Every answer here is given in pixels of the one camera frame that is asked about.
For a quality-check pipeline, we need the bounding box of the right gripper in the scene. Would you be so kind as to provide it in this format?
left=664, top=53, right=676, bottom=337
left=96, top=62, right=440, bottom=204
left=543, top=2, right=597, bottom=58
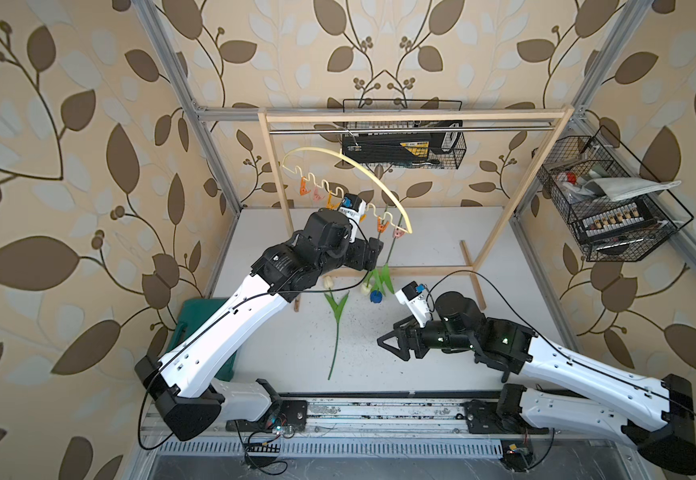
left=376, top=309, right=474, bottom=358

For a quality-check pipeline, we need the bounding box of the blue tulip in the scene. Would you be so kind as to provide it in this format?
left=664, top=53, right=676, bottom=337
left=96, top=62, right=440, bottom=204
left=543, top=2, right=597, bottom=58
left=369, top=229, right=404, bottom=304

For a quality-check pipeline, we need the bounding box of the white tulip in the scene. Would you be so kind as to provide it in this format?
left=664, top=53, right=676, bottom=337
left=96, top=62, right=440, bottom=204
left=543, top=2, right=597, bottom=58
left=322, top=276, right=349, bottom=380
left=361, top=263, right=386, bottom=297

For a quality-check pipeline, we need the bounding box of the yellow clip hanger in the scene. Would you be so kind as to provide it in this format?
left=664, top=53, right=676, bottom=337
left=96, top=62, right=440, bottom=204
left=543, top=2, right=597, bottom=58
left=278, top=146, right=414, bottom=238

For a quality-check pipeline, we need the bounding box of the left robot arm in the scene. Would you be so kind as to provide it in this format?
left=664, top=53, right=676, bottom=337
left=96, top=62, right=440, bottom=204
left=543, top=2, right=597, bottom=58
left=135, top=209, right=383, bottom=441

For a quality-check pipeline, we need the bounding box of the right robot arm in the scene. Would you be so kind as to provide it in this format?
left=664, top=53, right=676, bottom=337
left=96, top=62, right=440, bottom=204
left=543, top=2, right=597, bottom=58
left=377, top=283, right=696, bottom=476

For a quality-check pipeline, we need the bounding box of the wooden clothes rack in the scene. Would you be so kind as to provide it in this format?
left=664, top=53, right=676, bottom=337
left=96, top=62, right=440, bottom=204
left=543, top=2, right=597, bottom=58
left=256, top=106, right=576, bottom=312

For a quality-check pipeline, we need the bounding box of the green tool case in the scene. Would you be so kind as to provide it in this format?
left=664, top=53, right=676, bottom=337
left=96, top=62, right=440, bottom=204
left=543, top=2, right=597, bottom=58
left=166, top=298, right=236, bottom=382

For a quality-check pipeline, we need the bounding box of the black box in basket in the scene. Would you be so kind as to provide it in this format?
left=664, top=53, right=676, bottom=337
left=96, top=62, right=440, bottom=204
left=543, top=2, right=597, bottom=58
left=341, top=133, right=432, bottom=165

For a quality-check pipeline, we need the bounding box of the white paper in basket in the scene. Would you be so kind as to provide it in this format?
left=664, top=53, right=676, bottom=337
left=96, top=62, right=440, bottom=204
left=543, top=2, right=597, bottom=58
left=583, top=177, right=681, bottom=202

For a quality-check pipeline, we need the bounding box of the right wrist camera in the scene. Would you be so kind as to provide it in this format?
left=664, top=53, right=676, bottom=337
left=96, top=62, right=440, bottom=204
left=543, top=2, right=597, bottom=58
left=395, top=281, right=432, bottom=327

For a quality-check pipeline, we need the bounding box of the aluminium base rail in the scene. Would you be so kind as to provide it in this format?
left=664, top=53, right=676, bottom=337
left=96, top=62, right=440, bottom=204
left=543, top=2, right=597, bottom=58
left=143, top=395, right=565, bottom=442

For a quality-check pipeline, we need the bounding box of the back wire basket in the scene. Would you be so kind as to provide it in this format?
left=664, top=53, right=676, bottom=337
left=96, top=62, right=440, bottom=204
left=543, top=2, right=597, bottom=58
left=341, top=120, right=467, bottom=169

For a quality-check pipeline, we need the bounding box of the wire basket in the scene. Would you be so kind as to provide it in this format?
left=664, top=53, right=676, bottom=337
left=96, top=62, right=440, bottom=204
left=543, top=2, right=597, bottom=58
left=537, top=127, right=694, bottom=263
left=341, top=120, right=467, bottom=169

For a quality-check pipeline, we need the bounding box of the right wire basket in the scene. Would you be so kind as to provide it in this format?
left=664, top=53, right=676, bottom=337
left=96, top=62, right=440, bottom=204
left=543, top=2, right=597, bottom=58
left=537, top=127, right=694, bottom=263

